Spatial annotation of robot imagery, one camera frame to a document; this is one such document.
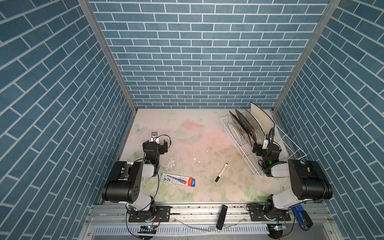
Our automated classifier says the white square plate black rim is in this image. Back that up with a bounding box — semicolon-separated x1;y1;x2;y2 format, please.
251;103;276;140

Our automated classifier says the dark plate orange rim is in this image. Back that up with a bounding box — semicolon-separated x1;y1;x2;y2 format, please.
235;110;257;142

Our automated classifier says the black remote control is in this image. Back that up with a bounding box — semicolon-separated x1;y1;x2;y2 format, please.
216;205;228;230

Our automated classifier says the blue black tool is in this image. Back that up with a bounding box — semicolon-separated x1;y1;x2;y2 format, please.
292;205;313;231

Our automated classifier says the black white marker pen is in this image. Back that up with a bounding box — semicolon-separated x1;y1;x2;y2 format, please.
215;163;228;183

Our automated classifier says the white wire dish rack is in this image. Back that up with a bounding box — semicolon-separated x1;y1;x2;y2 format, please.
221;109;307;178

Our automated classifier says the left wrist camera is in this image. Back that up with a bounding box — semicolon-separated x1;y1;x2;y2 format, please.
151;132;158;143

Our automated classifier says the dark patterned plate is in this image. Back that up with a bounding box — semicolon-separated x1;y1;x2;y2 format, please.
229;111;252;147

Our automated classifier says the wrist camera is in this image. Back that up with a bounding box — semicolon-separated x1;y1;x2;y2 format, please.
262;139;269;150
151;132;158;143

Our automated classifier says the white slotted cable duct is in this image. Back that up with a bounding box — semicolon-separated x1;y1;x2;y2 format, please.
94;224;270;237

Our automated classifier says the aluminium rail frame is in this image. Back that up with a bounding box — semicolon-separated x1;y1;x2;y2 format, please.
79;203;342;240

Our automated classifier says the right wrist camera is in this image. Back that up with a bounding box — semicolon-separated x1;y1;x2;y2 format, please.
262;139;269;150

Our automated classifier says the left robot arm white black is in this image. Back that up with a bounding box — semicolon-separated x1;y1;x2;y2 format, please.
102;138;172;216

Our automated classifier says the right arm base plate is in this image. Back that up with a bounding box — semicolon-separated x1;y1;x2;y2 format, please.
246;204;291;222

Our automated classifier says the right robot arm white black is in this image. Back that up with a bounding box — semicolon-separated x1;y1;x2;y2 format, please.
246;143;333;222

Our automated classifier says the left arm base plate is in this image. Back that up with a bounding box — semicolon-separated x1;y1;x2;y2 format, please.
128;205;171;223

